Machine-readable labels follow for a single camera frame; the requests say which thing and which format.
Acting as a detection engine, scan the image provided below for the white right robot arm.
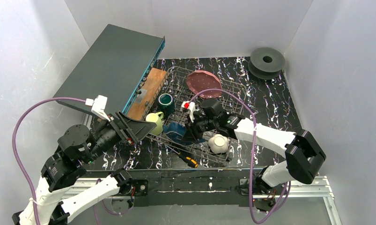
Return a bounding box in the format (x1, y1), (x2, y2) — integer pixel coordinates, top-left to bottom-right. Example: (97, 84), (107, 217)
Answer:
(180, 98), (326, 193)

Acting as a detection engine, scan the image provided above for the white flower shaped bowl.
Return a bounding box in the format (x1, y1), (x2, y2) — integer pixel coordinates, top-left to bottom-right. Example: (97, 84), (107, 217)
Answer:
(208, 134), (229, 154)

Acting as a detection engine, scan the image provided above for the grey wire dish rack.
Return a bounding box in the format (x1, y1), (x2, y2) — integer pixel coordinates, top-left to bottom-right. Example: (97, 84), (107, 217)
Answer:
(138, 65), (248, 168)

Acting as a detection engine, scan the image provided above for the dark green glossy mug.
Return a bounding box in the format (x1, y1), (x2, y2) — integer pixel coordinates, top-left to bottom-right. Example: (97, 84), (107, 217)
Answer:
(158, 93), (175, 117)

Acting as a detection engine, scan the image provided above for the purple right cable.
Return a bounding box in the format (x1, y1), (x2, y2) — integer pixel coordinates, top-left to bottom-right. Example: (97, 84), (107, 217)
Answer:
(187, 88), (292, 225)

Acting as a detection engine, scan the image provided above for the purple cable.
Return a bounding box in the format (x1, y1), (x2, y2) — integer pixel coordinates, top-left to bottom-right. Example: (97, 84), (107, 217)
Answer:
(187, 88), (292, 225)
(12, 97), (89, 225)

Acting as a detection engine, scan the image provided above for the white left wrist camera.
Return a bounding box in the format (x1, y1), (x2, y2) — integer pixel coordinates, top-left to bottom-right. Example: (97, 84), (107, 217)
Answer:
(85, 95), (111, 122)

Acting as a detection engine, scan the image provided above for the dark grey flat box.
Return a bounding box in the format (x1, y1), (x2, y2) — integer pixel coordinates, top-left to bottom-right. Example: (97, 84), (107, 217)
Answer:
(54, 24), (165, 114)

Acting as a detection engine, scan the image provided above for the dark blue plate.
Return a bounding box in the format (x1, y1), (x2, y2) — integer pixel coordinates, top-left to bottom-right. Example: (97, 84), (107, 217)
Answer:
(162, 122), (206, 146)

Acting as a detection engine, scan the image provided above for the light green ceramic mug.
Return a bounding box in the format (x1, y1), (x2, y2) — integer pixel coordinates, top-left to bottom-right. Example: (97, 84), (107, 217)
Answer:
(145, 112), (164, 135)

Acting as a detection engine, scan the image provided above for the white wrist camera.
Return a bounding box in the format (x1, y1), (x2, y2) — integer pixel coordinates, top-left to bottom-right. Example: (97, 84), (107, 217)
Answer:
(85, 95), (111, 122)
(180, 101), (196, 122)

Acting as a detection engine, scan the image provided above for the wooden board with bracket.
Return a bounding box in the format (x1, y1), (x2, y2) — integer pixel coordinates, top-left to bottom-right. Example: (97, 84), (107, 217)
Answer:
(124, 68), (167, 120)

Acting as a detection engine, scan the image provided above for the black filament spool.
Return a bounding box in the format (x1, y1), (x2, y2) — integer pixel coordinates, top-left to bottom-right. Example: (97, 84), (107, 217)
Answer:
(248, 47), (286, 80)

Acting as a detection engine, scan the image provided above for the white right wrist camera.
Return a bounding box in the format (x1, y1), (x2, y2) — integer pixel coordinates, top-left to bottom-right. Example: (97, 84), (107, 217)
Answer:
(180, 101), (196, 122)

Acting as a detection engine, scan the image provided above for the yellow black screwdriver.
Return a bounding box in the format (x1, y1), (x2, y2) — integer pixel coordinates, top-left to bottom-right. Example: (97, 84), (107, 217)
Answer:
(171, 148), (199, 168)

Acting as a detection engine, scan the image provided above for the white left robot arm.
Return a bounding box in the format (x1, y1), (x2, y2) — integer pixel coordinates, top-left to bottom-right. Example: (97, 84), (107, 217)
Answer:
(12, 112), (156, 225)

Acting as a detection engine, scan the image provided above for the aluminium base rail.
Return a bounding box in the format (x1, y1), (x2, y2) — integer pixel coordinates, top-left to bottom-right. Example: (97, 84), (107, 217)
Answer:
(60, 119), (334, 222)

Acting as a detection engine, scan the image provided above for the pink polka dot plate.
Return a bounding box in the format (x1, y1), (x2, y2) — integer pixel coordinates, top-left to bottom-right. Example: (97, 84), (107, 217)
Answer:
(186, 70), (222, 99)

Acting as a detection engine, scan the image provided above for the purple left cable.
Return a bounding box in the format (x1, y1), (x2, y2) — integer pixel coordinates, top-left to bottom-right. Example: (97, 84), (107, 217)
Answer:
(12, 97), (89, 225)

